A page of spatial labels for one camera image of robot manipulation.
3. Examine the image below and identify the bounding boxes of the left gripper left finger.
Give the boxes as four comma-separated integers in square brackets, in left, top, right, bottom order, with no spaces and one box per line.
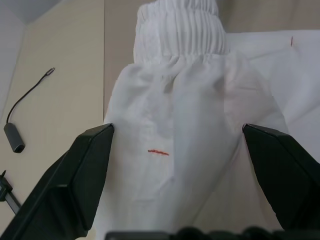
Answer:
[4,123,116,240]

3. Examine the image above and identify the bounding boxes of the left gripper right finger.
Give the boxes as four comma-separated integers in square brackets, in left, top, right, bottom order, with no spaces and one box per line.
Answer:
[242,122,320,231]

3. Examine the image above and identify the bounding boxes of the white cloth garment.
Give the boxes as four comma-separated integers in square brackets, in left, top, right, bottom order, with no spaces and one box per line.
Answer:
[93,0,320,235]

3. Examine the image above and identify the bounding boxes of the dark grey caliper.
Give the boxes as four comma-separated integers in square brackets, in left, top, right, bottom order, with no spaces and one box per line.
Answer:
[0,169,23,216]

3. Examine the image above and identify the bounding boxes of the grey adapter with cable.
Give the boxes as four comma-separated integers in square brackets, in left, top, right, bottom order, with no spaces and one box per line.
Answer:
[3,67,57,154]

